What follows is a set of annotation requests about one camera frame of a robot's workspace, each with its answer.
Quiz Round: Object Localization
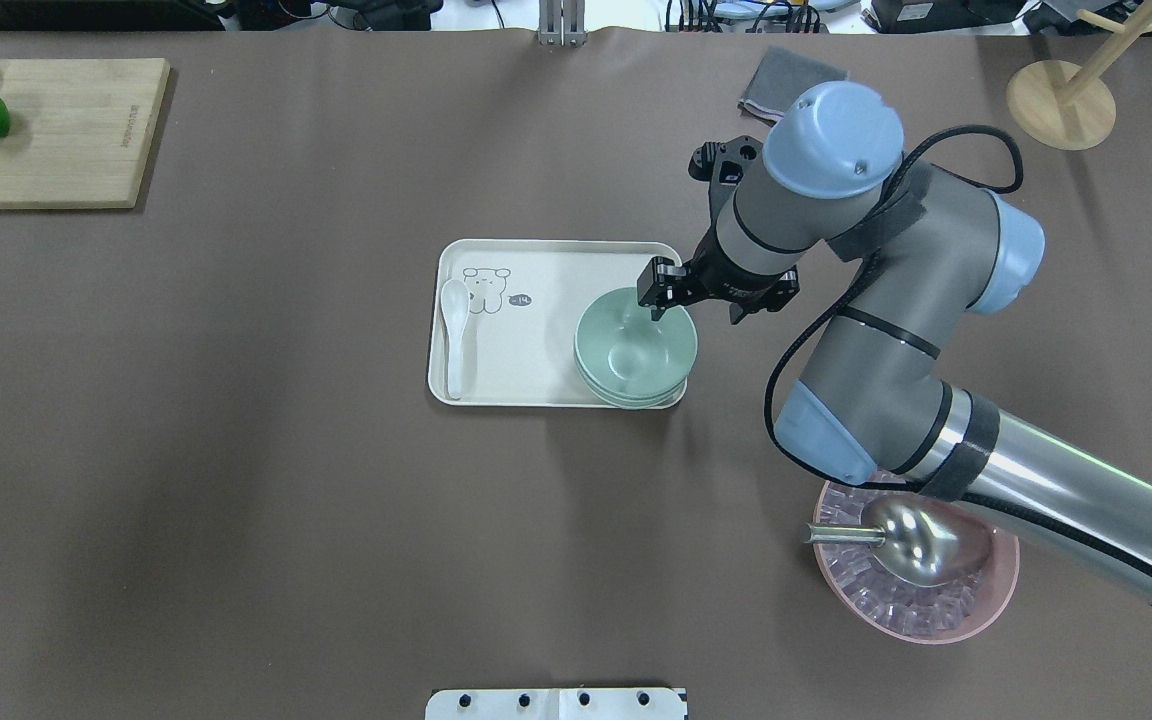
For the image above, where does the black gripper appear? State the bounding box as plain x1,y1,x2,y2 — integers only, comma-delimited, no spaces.
636,232,799,325

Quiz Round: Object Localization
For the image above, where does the green bowl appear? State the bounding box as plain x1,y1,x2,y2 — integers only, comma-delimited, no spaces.
579,367,689,397
591,382,687,410
573,287,698,389

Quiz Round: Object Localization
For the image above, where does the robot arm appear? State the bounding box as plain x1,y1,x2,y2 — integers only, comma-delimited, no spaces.
637,81,1152,602

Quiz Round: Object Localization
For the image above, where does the green bowl on tray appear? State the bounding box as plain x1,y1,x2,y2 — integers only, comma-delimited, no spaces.
591,382,687,410

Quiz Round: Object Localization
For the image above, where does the beige serving tray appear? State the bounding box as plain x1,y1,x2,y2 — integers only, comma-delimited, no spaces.
429,240,681,407

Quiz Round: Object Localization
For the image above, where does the grey folded cloth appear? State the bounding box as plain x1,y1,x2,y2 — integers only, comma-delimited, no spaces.
737,47,850,126

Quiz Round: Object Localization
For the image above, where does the white ceramic spoon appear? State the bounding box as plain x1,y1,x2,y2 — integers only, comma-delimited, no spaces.
439,276,470,400

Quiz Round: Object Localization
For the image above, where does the metal scoop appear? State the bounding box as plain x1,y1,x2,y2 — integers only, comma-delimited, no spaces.
801,493,992,588

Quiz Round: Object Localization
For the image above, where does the pink bowl with ice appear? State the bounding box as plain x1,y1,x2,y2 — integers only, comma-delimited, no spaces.
812,482,1020,644

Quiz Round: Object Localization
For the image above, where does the wooden mug tree stand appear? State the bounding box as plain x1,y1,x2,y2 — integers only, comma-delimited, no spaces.
1006,1,1152,151

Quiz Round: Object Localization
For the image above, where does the wooden cutting board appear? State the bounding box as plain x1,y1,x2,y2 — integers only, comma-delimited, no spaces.
0,58,170,210

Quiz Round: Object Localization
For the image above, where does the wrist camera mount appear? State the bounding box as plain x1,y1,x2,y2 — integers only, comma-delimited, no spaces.
687,135,763,223

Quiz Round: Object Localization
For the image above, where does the aluminium frame post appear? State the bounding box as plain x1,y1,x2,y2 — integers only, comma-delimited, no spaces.
538,0,588,47

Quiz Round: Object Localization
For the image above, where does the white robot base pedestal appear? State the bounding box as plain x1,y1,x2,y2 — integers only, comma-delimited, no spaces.
424,685,689,719

